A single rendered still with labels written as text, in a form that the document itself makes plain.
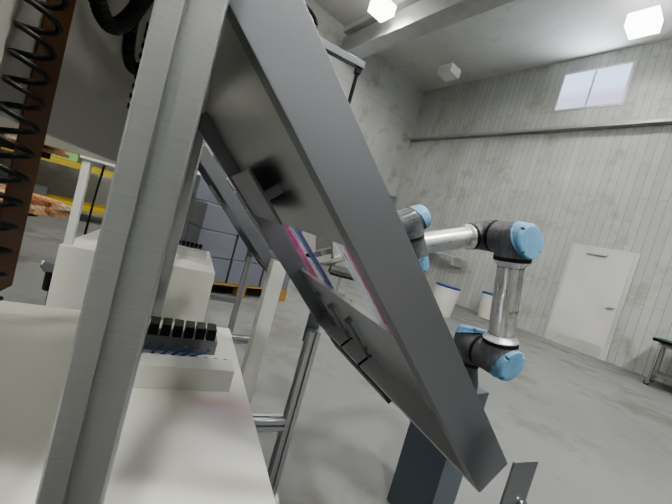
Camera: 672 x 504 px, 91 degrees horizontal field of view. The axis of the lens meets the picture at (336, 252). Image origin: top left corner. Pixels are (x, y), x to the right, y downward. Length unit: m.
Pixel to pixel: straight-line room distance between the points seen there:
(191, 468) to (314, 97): 0.50
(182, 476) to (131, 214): 0.39
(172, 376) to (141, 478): 0.21
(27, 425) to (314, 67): 0.59
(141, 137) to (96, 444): 0.22
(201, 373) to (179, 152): 0.53
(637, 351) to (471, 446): 7.96
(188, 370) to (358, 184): 0.51
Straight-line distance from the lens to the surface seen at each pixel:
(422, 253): 0.96
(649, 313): 8.45
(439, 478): 1.49
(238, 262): 3.72
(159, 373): 0.72
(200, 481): 0.56
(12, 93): 0.37
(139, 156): 0.26
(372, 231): 0.34
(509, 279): 1.22
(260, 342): 1.39
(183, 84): 0.27
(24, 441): 0.63
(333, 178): 0.32
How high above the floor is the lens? 0.98
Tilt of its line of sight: 3 degrees down
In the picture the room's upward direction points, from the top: 16 degrees clockwise
